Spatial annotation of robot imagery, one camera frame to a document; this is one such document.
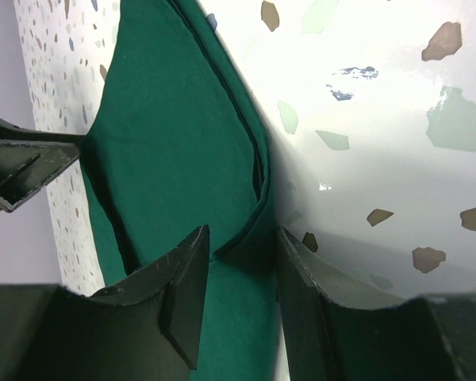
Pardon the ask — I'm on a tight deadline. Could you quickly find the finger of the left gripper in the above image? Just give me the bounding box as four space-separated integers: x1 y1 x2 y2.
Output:
0 118 83 213

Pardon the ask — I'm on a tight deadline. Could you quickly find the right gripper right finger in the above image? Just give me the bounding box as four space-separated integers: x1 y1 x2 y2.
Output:
276 228 476 380

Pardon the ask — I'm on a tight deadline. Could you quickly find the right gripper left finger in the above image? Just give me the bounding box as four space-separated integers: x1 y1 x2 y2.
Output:
0 226 209 380

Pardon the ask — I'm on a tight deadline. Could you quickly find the dark green surgical cloth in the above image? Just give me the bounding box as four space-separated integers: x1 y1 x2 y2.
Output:
80 1 278 381

